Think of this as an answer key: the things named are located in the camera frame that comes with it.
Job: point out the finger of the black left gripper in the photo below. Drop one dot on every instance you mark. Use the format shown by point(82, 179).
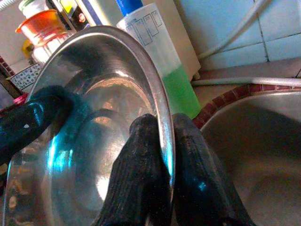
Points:
point(28, 122)

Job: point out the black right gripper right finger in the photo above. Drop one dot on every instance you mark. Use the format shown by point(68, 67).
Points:
point(197, 188)

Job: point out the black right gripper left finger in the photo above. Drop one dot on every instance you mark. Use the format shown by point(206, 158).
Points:
point(138, 176)

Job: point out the stainless steel bowl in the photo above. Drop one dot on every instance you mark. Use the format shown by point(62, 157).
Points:
point(105, 70)

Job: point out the stainless steel sink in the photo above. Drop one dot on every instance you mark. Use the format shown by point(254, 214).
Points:
point(270, 153)

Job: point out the green liquid bottle blue cap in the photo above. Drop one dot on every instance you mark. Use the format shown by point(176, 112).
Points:
point(178, 94)

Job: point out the glass jar orange lid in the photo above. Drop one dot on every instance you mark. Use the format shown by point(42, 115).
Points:
point(40, 26)

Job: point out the white lidded jar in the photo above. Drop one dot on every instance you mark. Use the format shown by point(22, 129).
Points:
point(33, 8)

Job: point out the white water purifier appliance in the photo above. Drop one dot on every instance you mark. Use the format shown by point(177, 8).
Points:
point(181, 35)

